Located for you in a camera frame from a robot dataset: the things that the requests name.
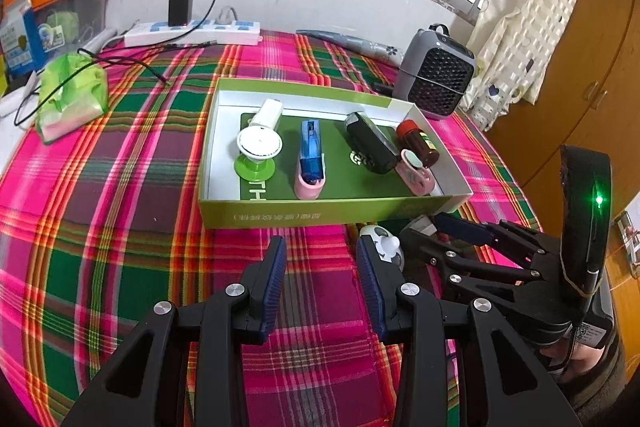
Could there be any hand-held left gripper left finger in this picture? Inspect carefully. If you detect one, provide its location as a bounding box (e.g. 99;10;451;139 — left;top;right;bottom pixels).
60;236;287;427

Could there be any white USB charger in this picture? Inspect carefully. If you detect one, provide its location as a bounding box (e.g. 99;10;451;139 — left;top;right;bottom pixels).
248;99;284;130

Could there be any blue cardboard box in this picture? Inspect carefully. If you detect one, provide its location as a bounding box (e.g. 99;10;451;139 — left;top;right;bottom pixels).
0;0;38;75

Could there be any pink oblong case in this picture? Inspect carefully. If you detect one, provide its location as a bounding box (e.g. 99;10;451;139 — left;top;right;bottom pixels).
293;171;327;200

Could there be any pink green plaid tablecloth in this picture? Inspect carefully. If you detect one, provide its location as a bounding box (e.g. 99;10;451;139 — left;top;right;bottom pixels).
0;29;543;427

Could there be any wooden wardrobe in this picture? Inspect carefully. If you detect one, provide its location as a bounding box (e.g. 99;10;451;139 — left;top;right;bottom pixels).
487;0;640;228

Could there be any brown bottle red cap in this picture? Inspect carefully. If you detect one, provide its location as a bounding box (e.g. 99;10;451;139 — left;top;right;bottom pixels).
396;119;441;168

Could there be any white round green-base stand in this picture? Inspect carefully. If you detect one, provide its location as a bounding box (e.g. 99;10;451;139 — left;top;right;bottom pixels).
233;125;282;182

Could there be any blue transparent box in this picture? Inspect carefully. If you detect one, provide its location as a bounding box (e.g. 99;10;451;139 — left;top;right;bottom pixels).
299;119;327;182

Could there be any white power strip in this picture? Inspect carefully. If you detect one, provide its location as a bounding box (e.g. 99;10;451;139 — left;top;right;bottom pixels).
124;21;263;48

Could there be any green cardboard box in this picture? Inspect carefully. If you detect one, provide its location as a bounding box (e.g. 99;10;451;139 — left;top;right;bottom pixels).
198;78;473;229

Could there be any black plug-in charger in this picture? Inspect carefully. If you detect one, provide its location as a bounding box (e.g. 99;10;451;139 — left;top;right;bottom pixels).
167;0;194;28

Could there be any green tissue pack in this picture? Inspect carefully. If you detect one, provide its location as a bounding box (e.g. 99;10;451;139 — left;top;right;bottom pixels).
37;53;110;144

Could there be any patterned cream curtain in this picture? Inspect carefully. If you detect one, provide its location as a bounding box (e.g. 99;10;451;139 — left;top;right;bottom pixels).
460;0;591;132

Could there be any person's right hand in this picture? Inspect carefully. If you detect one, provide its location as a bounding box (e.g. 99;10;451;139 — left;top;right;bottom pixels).
540;346;602;376

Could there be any silver rectangular case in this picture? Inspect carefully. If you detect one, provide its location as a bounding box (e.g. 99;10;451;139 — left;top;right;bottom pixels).
409;214;442;235

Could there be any person's right forearm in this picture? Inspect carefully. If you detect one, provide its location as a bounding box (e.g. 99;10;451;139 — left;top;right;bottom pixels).
560;342;632;413

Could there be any white oblong gadget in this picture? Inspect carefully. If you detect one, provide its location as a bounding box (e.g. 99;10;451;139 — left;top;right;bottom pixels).
0;77;38;118

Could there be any black rectangular device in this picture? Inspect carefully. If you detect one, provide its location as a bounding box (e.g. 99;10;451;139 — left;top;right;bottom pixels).
344;112;396;175

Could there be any pink tape dispenser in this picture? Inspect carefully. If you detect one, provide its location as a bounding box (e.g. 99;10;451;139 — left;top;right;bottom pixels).
395;149;435;196

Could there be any grey floral folded umbrella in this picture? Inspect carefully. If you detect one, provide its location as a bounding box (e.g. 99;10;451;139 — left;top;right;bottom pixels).
295;29;406;68

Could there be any grey desktop heater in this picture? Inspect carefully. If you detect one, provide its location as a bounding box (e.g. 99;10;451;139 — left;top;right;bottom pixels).
392;24;477;120

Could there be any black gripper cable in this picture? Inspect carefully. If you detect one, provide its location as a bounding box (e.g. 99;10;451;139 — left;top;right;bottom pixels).
562;297;587;378

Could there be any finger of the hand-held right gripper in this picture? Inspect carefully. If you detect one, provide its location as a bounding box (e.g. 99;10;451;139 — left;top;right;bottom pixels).
399;227;544;304
433;212;559;269

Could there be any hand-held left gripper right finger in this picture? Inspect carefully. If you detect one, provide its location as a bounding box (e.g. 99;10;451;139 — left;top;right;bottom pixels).
356;239;583;427

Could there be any white panda mini fan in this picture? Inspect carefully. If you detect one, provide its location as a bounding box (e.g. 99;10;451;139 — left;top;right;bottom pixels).
359;225;405;265

